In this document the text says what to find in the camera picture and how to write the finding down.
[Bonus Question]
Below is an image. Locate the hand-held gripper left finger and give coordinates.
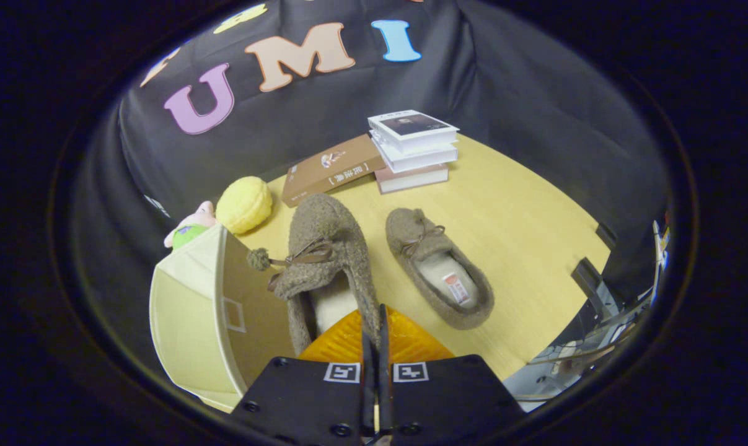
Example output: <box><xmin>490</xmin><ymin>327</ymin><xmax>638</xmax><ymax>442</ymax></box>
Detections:
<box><xmin>230</xmin><ymin>304</ymin><xmax>374</xmax><ymax>446</ymax></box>

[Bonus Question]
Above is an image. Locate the brown book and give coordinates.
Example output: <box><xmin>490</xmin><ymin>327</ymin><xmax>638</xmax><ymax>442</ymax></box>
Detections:
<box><xmin>281</xmin><ymin>134</ymin><xmax>387</xmax><ymax>208</ymax></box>

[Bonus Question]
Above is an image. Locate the brown fuzzy shoe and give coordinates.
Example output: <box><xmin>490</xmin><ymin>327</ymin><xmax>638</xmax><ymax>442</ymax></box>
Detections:
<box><xmin>385</xmin><ymin>208</ymin><xmax>495</xmax><ymax>330</ymax></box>
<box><xmin>246</xmin><ymin>193</ymin><xmax>382</xmax><ymax>357</ymax></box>

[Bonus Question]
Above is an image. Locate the yellow round plush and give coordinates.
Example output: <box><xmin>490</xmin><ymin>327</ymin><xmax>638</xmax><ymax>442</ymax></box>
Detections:
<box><xmin>216</xmin><ymin>176</ymin><xmax>274</xmax><ymax>235</ymax></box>

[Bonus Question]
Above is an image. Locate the pink and green plush toy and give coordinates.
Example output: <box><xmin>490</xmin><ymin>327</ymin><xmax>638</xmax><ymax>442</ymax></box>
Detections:
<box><xmin>164</xmin><ymin>200</ymin><xmax>218</xmax><ymax>250</ymax></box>

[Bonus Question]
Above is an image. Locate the plain white book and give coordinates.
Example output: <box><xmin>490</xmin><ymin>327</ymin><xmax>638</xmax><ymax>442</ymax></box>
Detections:
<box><xmin>374</xmin><ymin>139</ymin><xmax>459</xmax><ymax>174</ymax></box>

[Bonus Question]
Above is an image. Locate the black backdrop cloth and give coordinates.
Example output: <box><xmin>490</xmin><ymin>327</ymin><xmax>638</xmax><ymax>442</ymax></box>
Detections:
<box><xmin>70</xmin><ymin>0</ymin><xmax>669</xmax><ymax>298</ymax></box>

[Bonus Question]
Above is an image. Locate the pale pink book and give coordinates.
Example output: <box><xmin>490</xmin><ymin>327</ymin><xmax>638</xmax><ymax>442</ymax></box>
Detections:
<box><xmin>375</xmin><ymin>164</ymin><xmax>450</xmax><ymax>195</ymax></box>

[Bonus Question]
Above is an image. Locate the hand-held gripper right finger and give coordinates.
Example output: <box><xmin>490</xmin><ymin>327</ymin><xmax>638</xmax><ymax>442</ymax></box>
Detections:
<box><xmin>379</xmin><ymin>304</ymin><xmax>526</xmax><ymax>446</ymax></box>

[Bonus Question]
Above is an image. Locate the white book with dark photo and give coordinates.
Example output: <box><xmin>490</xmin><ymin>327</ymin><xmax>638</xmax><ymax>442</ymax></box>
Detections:
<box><xmin>367</xmin><ymin>110</ymin><xmax>460</xmax><ymax>152</ymax></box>

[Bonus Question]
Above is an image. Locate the beige fabric storage box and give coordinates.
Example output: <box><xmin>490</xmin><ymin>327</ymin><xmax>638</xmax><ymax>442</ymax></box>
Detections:
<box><xmin>149</xmin><ymin>224</ymin><xmax>300</xmax><ymax>413</ymax></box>

